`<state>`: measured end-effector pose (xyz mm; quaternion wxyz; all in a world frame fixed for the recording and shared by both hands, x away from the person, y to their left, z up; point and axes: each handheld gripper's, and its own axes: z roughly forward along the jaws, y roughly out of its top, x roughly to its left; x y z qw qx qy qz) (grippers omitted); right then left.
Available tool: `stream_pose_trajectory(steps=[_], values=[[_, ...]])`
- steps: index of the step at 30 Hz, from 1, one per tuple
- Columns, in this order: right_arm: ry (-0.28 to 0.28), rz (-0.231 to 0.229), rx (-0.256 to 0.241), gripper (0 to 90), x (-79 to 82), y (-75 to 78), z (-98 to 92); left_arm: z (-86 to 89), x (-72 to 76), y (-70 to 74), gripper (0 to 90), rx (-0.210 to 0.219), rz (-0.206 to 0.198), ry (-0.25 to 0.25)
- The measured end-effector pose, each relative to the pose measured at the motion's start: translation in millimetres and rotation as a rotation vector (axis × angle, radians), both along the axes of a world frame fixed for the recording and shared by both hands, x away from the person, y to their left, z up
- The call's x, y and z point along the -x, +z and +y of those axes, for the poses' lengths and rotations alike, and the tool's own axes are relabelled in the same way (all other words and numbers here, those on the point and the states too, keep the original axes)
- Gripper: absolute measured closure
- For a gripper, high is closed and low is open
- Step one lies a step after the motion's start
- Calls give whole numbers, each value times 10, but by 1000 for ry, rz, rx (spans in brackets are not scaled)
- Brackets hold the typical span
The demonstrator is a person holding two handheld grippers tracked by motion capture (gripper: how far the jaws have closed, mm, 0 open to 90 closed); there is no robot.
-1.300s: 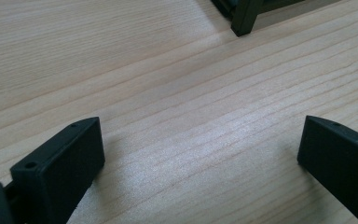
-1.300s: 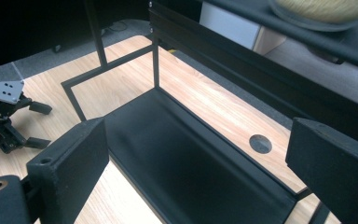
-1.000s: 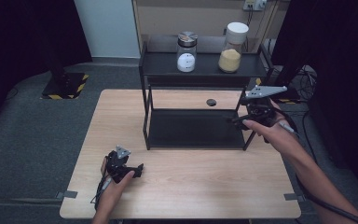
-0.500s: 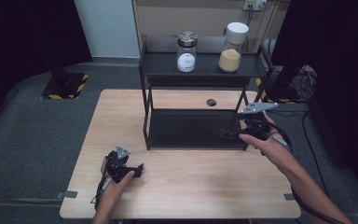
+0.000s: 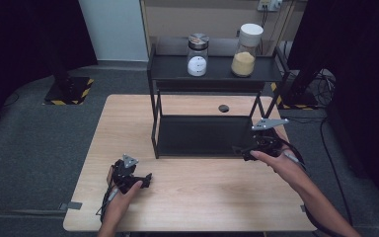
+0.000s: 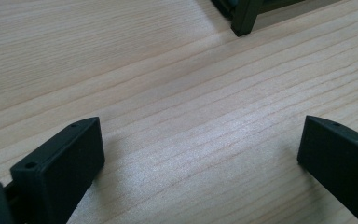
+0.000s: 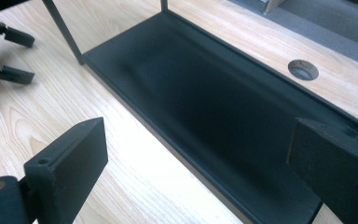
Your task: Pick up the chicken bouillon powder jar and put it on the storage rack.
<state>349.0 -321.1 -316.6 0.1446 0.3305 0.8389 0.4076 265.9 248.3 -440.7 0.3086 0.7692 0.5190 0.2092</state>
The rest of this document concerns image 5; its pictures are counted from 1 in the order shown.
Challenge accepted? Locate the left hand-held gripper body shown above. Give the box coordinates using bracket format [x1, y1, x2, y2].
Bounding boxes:
[111, 153, 146, 195]

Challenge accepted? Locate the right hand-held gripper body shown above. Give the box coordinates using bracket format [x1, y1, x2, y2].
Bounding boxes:
[251, 117, 291, 158]

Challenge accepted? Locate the black metal two-tier rack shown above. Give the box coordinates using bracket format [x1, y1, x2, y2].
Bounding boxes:
[146, 36, 291, 160]

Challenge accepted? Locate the glass jar with white lid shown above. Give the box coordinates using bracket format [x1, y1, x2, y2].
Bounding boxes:
[230, 22, 265, 79]

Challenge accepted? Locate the glass jar with silver lid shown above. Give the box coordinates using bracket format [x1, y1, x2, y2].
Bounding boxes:
[186, 32, 210, 78]

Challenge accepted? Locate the person's left hand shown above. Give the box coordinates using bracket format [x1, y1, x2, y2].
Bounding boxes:
[103, 164, 144, 228]

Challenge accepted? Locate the person's right hand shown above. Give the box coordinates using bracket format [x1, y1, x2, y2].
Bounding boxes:
[249, 129, 311, 188]

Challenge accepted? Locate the black stand with striped base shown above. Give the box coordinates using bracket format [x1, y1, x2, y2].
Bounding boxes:
[269, 33, 329, 111]
[42, 48, 96, 107]

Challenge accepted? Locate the grey tape strip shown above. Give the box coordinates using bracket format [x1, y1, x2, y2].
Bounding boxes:
[58, 200, 84, 212]

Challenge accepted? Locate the black curtain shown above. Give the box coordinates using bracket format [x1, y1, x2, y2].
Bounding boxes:
[0, 0, 99, 146]
[286, 0, 379, 213]

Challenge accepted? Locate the beige wooden board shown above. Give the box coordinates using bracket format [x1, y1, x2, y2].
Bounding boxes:
[139, 0, 308, 56]

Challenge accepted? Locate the left hand-held gripper cable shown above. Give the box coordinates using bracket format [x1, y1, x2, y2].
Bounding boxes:
[95, 183, 120, 224]

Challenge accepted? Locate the hand-held gripper cable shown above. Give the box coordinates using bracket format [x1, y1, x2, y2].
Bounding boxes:
[279, 137, 343, 237]
[95, 183, 120, 224]

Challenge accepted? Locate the right hand-held gripper cable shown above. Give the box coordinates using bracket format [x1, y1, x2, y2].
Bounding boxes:
[279, 137, 343, 237]

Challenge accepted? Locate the long black floor cable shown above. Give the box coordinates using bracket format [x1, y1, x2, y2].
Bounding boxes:
[279, 115, 355, 228]

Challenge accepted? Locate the tangle of black cables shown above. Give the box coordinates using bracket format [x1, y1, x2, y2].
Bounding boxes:
[314, 69, 338, 109]

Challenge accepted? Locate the black cable from wall socket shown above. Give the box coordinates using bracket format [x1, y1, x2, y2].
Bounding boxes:
[257, 7, 270, 55]

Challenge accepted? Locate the white wall socket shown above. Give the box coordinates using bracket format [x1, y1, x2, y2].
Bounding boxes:
[257, 0, 283, 13]

